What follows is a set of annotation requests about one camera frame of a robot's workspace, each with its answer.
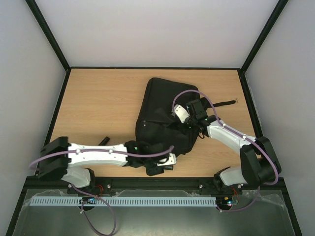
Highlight black student backpack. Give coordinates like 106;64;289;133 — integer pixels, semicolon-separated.
135;77;238;158

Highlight green highlighter black body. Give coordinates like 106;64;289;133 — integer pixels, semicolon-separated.
164;165;174;170

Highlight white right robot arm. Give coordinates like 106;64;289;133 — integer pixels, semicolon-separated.
174;100;281;193

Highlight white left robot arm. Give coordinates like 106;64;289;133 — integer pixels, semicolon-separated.
35;136;177;188

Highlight pink highlighter black body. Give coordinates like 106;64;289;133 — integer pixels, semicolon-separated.
99;136;110;146

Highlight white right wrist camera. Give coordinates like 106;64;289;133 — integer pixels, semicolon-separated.
172;104;190;123

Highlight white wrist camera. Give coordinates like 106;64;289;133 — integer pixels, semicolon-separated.
172;104;190;123
157;153;177;166

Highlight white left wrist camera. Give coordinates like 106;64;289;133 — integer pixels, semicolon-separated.
157;153;177;166

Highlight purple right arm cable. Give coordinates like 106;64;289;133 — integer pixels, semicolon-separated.
171;90;280;212

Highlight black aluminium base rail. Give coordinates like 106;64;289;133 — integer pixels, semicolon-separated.
22;176;288;196

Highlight light blue cable duct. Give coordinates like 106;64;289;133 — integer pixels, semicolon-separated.
29;196;217;207

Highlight black cage frame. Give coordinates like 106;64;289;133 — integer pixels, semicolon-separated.
6;0;302;236

